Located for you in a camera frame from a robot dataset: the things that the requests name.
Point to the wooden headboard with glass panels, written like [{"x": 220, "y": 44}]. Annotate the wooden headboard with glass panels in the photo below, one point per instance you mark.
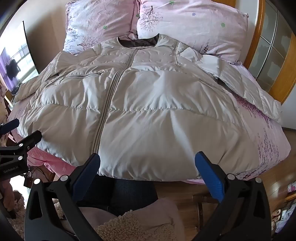
[{"x": 270, "y": 46}]

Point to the person's dark jeans leg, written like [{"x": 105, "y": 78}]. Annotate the person's dark jeans leg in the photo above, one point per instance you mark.
[{"x": 129, "y": 192}]

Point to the pink star blanket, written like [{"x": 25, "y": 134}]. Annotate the pink star blanket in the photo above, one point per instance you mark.
[{"x": 57, "y": 165}]

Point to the pink floral pillow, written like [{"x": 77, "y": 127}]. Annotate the pink floral pillow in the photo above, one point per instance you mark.
[
  {"x": 99, "y": 20},
  {"x": 196, "y": 27}
]

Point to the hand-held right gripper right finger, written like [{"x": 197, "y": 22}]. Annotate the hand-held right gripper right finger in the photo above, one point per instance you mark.
[{"x": 208, "y": 173}]

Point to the black flat screen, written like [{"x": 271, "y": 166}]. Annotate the black flat screen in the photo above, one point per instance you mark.
[{"x": 20, "y": 64}]

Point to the pink floral bed cover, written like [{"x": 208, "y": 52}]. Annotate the pink floral bed cover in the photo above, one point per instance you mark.
[{"x": 272, "y": 143}]

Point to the pile of printed bags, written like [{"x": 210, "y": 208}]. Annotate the pile of printed bags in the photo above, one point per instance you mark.
[{"x": 286, "y": 208}]

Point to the pink fleece-lined garment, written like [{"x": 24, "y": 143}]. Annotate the pink fleece-lined garment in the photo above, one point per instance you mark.
[{"x": 143, "y": 217}]

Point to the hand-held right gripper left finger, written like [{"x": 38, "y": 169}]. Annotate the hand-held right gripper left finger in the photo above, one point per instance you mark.
[{"x": 86, "y": 176}]

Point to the light grey puffer jacket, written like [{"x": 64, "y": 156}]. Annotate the light grey puffer jacket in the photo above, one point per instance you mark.
[{"x": 150, "y": 115}]

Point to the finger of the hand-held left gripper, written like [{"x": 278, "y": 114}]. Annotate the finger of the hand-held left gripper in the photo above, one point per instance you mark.
[
  {"x": 25, "y": 139},
  {"x": 10, "y": 126}
]

